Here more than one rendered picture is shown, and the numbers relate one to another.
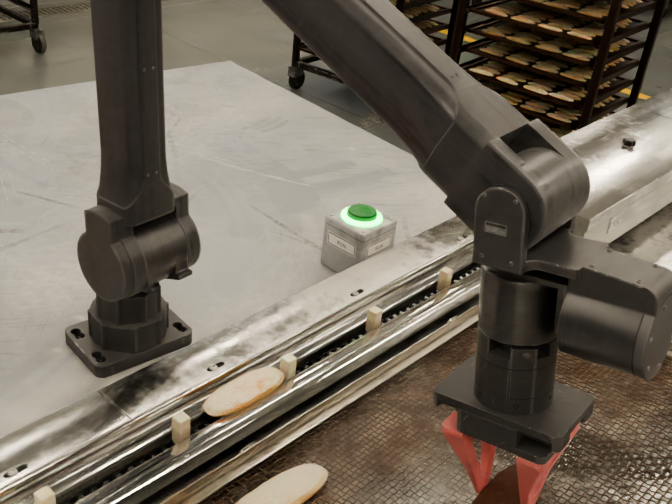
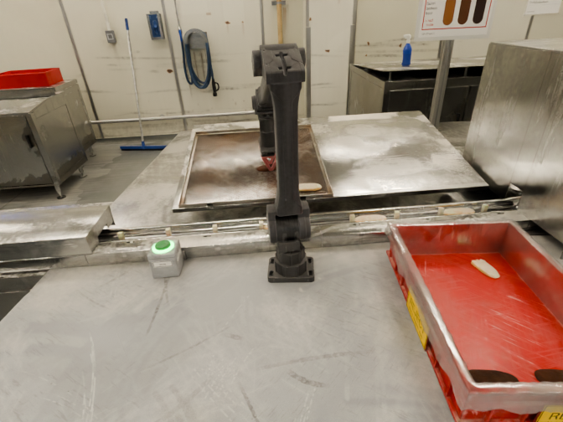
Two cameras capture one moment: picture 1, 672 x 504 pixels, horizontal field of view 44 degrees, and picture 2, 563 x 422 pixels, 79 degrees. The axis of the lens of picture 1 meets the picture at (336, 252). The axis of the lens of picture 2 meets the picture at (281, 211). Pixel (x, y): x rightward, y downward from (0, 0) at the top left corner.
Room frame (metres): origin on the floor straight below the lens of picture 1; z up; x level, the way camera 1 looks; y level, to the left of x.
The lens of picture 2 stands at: (1.24, 0.73, 1.42)
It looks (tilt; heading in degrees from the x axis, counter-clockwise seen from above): 30 degrees down; 228
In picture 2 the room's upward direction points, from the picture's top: 3 degrees counter-clockwise
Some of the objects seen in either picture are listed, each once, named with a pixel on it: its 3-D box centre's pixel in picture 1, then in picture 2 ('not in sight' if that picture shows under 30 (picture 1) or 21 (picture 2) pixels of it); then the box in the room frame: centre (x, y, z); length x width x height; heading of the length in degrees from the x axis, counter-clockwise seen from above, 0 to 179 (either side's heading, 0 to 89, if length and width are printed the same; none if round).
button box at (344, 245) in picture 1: (358, 253); (167, 262); (0.97, -0.03, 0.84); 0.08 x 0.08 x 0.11; 50
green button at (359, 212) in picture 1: (361, 215); (162, 246); (0.97, -0.03, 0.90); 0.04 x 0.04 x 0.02
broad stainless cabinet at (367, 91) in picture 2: not in sight; (462, 115); (-2.13, -0.42, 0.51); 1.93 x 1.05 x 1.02; 140
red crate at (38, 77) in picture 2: not in sight; (29, 78); (0.53, -3.79, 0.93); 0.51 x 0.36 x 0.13; 144
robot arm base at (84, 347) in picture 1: (128, 312); (291, 259); (0.75, 0.22, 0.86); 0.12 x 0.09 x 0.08; 134
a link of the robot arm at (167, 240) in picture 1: (143, 258); (286, 230); (0.74, 0.20, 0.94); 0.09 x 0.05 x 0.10; 54
